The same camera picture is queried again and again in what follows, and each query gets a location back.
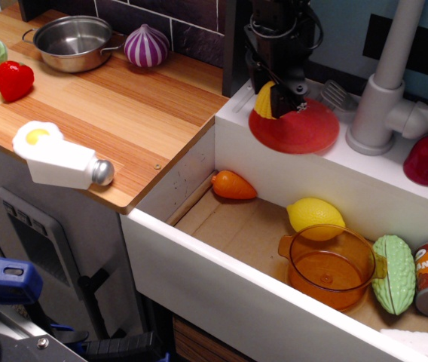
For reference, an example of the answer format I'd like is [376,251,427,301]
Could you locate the grey oven door panel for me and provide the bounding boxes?
[0,187,83,300]

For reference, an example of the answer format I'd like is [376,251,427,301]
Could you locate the grey toy spatula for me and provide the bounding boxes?
[318,80,358,112]

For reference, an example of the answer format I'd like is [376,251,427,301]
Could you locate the purple striped toy onion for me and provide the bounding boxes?
[124,24,170,68]

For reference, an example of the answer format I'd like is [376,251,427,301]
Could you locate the green toy bitter gourd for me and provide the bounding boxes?
[372,235,416,315]

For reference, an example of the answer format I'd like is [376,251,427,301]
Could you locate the blue clamp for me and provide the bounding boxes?
[0,257,43,305]

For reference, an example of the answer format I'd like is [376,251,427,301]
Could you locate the red toy strawberry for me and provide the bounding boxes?
[0,60,35,103]

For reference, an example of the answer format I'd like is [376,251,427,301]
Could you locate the steel pot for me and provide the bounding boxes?
[22,15,127,73]

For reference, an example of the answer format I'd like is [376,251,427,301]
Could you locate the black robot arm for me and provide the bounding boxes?
[244,1,324,118]

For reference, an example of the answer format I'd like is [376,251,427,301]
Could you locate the toy fried egg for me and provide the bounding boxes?
[12,121,64,158]

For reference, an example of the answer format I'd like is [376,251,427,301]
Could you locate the red plastic plate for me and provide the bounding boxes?
[249,99,340,155]

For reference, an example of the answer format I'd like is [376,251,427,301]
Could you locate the orange toy carrot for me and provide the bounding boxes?
[211,170,257,200]

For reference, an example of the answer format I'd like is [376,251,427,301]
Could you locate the grey toy faucet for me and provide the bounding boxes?
[346,1,428,156]

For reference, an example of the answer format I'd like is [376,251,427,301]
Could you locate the orange transparent plastic pot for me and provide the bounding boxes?
[278,224,388,311]

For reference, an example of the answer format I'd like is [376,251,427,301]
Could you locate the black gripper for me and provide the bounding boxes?
[245,32,310,118]

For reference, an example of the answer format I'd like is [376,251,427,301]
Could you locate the yellow toy corn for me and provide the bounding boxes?
[253,81,276,120]

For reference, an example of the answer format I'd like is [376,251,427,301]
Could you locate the white salt shaker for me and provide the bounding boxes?
[26,136,115,190]

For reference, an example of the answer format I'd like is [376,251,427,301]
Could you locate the yellow toy lemon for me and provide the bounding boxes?
[286,198,345,241]

